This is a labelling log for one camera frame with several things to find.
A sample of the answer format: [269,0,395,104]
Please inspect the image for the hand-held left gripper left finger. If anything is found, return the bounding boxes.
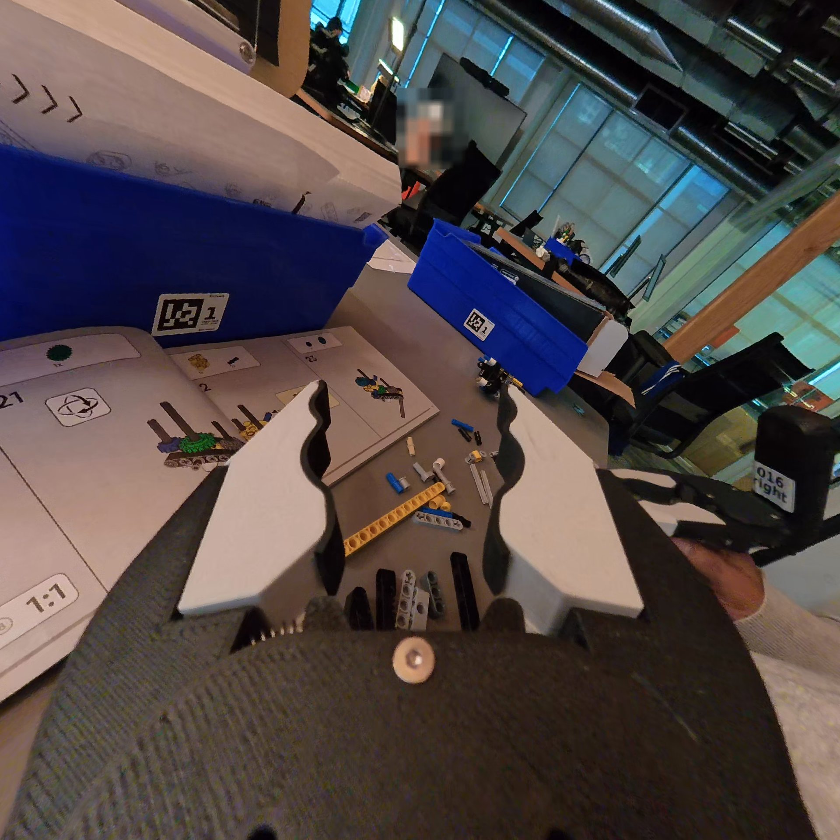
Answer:
[178,379,347,618]

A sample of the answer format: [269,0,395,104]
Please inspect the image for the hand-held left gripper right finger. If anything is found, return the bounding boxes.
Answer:
[482,387,645,634]

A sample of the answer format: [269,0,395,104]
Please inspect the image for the person's right forearm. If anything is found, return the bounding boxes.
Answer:
[735,584,840,667]

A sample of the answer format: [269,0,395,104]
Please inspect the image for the long black lego piece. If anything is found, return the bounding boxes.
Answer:
[449,553,480,631]

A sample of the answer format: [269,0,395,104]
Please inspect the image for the long yellow lego beam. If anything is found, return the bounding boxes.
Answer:
[343,482,447,557]

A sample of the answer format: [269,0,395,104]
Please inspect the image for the lego instruction booklet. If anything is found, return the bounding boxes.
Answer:
[0,326,439,703]

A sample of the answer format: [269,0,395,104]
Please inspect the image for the black lego subassembly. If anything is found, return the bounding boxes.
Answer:
[476,356,524,395]

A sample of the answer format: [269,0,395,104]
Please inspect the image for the person's right hand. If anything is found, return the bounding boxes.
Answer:
[672,538,767,622]

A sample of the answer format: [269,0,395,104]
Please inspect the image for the black chair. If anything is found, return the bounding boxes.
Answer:
[607,331,811,460]

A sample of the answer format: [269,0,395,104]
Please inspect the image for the cardboard box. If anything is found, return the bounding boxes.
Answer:
[574,315,636,408]

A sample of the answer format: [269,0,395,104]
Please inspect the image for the wooden beam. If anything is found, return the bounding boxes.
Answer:
[663,193,840,362]

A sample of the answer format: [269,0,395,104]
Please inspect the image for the blue plastic bin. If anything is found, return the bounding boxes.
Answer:
[0,144,388,342]
[408,220,588,396]

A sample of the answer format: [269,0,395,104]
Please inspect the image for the printed paper sheets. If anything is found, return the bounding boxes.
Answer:
[367,239,417,275]

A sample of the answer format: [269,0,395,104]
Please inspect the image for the metal ducts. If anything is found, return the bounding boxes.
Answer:
[545,0,840,198]

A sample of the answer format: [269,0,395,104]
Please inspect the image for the grey display board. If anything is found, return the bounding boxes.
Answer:
[433,52,527,165]

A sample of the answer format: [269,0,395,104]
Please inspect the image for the white packaging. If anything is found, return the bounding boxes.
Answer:
[0,0,401,227]

